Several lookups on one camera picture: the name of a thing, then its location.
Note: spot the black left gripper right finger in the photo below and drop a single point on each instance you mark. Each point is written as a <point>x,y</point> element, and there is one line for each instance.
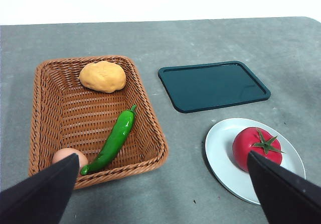
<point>288,196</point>

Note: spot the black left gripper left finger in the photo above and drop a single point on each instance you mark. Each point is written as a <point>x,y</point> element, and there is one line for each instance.
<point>37,199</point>

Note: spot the red tomato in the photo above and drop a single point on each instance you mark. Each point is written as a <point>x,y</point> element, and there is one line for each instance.
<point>245,143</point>

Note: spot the brown egg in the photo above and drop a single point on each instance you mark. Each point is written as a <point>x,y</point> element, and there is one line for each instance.
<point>62,155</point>

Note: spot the pale grey round plate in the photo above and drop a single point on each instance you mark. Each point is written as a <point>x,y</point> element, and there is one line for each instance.
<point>223,158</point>

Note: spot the brown wicker basket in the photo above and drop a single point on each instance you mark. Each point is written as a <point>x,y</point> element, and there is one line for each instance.
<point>82,123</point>

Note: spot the green chili pepper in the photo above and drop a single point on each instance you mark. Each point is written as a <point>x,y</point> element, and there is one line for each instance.
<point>115,138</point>

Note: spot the dark rectangular tray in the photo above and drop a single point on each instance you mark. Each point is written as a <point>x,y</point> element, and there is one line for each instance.
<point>213,87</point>

